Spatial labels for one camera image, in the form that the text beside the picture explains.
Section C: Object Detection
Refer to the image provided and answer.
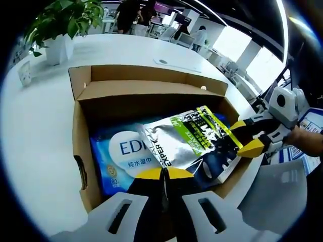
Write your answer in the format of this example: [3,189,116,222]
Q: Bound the white background office chair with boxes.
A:
[178,32,195,47]

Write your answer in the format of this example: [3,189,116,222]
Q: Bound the brown cardboard shoe box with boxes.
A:
[68,65,255,215]

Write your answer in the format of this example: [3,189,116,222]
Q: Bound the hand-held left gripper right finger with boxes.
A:
[165,167,282,242]

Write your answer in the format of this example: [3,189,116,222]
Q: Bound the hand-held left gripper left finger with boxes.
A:
[49,168,175,242]

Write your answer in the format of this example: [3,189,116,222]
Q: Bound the dark blue printed package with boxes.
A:
[185,151,244,189]

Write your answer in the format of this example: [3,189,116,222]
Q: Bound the straight ceiling light strip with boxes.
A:
[276,0,290,64]

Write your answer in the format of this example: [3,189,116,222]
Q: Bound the green potted plant white pot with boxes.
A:
[25,0,105,67]

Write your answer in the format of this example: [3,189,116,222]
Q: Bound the silver green refill pouch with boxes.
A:
[136,105,244,177]

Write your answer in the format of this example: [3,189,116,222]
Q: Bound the white table socket strip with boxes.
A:
[153,58,202,74]

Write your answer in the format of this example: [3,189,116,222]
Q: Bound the person's right hand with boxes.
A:
[282,125,308,147]

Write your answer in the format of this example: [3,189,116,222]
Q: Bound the blue wall poster board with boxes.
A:
[294,107,323,174]

